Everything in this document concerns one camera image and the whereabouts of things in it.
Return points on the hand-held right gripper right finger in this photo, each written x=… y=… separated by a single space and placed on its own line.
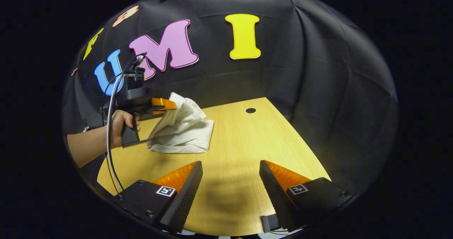
x=276 y=196

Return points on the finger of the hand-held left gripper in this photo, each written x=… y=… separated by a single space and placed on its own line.
x=164 y=103

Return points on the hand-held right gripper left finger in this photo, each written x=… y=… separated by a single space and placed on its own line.
x=184 y=196

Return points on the white jeans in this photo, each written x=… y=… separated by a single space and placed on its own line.
x=184 y=132

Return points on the red backdrop clip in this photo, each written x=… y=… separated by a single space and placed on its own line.
x=73 y=71

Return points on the black backdrop cloth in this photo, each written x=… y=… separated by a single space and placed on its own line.
x=318 y=90

